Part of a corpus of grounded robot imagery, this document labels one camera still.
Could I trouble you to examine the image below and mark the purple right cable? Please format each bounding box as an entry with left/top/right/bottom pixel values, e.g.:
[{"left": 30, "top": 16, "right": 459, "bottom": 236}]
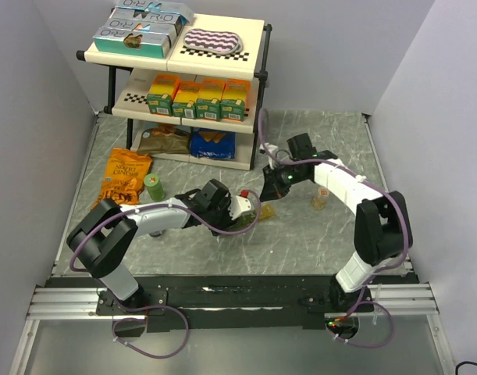
[{"left": 257, "top": 108, "right": 414, "bottom": 348}]

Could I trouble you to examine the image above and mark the teal RiO box front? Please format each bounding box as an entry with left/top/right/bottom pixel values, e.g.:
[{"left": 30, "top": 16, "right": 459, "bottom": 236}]
[{"left": 93, "top": 27, "right": 170, "bottom": 59}]

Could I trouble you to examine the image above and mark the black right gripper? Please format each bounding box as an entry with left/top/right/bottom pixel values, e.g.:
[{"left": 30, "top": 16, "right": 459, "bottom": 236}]
[{"left": 259, "top": 162, "right": 308, "bottom": 202}]

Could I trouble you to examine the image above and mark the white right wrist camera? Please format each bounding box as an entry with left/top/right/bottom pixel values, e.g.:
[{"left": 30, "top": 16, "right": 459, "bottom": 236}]
[{"left": 260, "top": 142, "right": 279, "bottom": 163}]

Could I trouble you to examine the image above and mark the orange honey dijon chip bag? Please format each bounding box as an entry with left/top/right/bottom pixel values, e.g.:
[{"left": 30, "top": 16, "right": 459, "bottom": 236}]
[{"left": 91, "top": 148, "right": 152, "bottom": 209}]

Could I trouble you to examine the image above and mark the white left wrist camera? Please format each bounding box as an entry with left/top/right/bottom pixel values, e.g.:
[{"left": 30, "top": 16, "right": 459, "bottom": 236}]
[{"left": 228, "top": 190, "right": 254, "bottom": 220}]

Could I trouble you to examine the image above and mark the clear glass pill bottle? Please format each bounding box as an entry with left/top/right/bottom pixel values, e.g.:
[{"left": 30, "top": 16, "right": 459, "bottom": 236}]
[{"left": 311, "top": 187, "right": 329, "bottom": 210}]

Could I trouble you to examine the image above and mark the teal rio box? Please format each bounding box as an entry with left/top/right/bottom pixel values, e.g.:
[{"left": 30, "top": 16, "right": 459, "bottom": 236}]
[
  {"left": 103, "top": 18, "right": 183, "bottom": 38},
  {"left": 93, "top": 27, "right": 170, "bottom": 59},
  {"left": 115, "top": 0, "right": 194, "bottom": 24}
]

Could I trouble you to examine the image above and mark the white capped pill bottle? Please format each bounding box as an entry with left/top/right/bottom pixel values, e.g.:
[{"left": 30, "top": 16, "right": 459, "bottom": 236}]
[{"left": 149, "top": 230, "right": 165, "bottom": 238}]

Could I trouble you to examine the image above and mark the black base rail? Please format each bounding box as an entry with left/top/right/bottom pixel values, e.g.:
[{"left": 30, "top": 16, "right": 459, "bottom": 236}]
[{"left": 25, "top": 274, "right": 439, "bottom": 334}]

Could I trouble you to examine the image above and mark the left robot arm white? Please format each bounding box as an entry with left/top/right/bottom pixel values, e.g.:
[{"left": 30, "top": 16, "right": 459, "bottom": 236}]
[{"left": 66, "top": 179, "right": 240, "bottom": 314}]

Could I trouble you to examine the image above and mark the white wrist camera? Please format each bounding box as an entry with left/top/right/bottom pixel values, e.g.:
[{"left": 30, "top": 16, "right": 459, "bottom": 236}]
[
  {"left": 228, "top": 190, "right": 254, "bottom": 220},
  {"left": 260, "top": 142, "right": 279, "bottom": 163}
]

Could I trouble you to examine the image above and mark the green lidded jar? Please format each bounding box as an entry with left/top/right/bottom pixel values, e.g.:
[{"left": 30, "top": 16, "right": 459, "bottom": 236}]
[{"left": 144, "top": 173, "right": 165, "bottom": 202}]

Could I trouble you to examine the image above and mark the teal RiO box middle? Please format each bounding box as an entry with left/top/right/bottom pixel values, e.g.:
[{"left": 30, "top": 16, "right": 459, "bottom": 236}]
[{"left": 103, "top": 18, "right": 183, "bottom": 38}]

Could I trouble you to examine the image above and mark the beige black shelf rack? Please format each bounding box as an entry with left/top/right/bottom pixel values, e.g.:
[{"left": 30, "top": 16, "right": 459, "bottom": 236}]
[{"left": 77, "top": 14, "right": 272, "bottom": 170}]

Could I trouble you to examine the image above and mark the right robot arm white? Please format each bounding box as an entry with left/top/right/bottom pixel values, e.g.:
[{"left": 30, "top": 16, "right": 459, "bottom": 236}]
[{"left": 260, "top": 134, "right": 413, "bottom": 312}]

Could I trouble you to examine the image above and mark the green scrub daddy box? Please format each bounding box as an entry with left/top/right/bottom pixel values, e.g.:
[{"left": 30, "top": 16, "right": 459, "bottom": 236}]
[
  {"left": 195, "top": 78, "right": 226, "bottom": 121},
  {"left": 172, "top": 81, "right": 201, "bottom": 120},
  {"left": 220, "top": 79, "right": 251, "bottom": 122},
  {"left": 146, "top": 74, "right": 180, "bottom": 116}
]

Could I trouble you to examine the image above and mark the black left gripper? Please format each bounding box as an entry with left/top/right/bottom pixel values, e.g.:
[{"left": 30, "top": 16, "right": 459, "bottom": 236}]
[{"left": 205, "top": 196, "right": 241, "bottom": 236}]

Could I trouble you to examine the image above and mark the blue Doritos bag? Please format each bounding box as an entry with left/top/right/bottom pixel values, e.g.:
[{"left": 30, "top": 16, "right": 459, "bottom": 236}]
[{"left": 190, "top": 128, "right": 236, "bottom": 160}]

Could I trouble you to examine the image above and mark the cassava chips bag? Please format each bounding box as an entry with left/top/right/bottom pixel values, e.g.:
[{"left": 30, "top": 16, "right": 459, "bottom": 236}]
[{"left": 137, "top": 123, "right": 191, "bottom": 155}]

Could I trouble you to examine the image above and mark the teal RiO box back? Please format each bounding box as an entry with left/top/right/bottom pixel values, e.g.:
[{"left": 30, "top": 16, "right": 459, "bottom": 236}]
[{"left": 115, "top": 0, "right": 194, "bottom": 24}]

